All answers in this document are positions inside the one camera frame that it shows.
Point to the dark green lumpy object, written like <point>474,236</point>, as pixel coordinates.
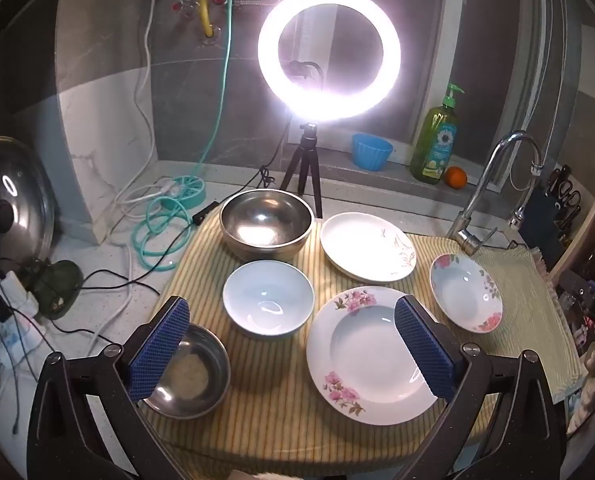
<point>57,285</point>

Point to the green dish soap bottle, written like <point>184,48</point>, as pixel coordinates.
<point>435,145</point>

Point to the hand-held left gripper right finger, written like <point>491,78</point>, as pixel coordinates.
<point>425,355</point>

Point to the white plate with leaf print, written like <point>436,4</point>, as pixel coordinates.
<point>362,247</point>

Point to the chrome kitchen faucet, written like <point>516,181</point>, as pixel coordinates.
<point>470,240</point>

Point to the large pink floral plate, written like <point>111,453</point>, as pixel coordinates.
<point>362,355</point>

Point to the large stainless steel bowl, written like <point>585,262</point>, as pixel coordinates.
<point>265,225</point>

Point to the blue ribbed cup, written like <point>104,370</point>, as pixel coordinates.
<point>371,152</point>

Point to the black scissors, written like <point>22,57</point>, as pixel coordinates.
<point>572,197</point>

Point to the small stainless steel dish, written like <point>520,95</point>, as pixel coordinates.
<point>200,375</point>

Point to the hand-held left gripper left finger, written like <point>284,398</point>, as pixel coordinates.
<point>157,350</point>

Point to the small pink floral plate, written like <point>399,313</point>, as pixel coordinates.
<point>465,290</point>

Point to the pale blue ceramic bowl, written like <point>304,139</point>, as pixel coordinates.
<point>267,295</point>

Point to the orange fruit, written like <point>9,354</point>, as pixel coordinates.
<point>455,178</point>

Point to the striped yellow-green cloth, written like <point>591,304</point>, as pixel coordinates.
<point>272,390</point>

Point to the white power adapter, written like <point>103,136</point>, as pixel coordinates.
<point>20,290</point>

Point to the dark blue knife block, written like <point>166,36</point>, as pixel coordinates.
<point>542,220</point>

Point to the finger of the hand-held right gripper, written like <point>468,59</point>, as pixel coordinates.
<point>580,290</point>

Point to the steel pot lid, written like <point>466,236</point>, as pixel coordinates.
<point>22,195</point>

